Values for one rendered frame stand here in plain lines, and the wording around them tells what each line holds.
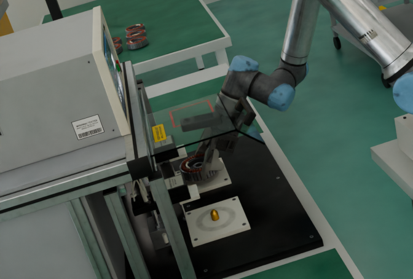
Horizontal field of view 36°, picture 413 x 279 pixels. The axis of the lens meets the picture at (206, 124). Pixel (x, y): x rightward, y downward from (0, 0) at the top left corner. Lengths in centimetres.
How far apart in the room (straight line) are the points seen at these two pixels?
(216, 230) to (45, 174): 47
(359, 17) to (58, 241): 83
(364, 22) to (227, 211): 59
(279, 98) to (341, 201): 139
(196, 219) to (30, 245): 46
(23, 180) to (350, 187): 199
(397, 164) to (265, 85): 42
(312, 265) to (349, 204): 152
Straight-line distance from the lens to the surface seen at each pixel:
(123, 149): 136
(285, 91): 169
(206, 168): 177
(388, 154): 183
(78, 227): 137
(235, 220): 162
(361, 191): 305
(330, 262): 147
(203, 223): 164
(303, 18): 171
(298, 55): 176
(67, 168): 137
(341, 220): 289
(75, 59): 136
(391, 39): 151
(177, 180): 158
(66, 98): 139
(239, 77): 172
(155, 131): 152
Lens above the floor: 167
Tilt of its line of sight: 24 degrees down
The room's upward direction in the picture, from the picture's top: 16 degrees counter-clockwise
